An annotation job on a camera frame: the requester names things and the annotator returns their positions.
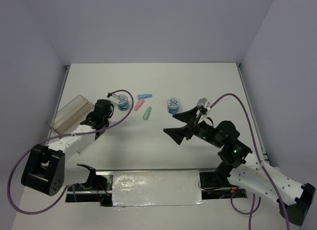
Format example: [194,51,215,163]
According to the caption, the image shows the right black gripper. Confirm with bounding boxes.
[163,105,223,147]

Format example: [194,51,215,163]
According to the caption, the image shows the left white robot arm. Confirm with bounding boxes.
[21,99,118,196]

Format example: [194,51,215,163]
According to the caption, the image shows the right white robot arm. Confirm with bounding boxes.
[163,107,316,226]

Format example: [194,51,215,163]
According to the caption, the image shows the clear brown three-compartment organizer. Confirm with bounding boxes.
[45,94,96,155]

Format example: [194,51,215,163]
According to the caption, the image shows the blue slime jar right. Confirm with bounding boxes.
[167,97,180,115]

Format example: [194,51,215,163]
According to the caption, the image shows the blue slime jar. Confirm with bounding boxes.
[117,94,129,111]
[167,97,180,115]

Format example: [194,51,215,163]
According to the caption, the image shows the blue slime jar left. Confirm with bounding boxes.
[117,94,129,111]

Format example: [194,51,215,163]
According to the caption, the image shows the blue translucent eraser case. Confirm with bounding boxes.
[137,93,153,99]

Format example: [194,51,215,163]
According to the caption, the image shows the white base cover plate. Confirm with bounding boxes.
[112,170,204,207]

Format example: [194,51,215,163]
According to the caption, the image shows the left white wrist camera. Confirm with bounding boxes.
[107,92,120,106]

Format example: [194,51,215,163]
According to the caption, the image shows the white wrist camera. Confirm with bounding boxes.
[107,92,120,106]
[196,97,211,117]

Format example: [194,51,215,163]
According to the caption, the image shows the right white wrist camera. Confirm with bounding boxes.
[196,97,211,117]

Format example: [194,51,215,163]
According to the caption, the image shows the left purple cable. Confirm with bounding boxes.
[6,89,135,215]

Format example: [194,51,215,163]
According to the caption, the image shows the purple cable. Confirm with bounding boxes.
[208,93,290,230]
[6,89,135,215]

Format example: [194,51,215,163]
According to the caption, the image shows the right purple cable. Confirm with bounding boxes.
[208,93,290,230]

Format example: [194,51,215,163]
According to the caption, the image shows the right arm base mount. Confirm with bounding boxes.
[198,172,247,200]

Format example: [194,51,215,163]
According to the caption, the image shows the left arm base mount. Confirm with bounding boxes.
[63,164,113,207]

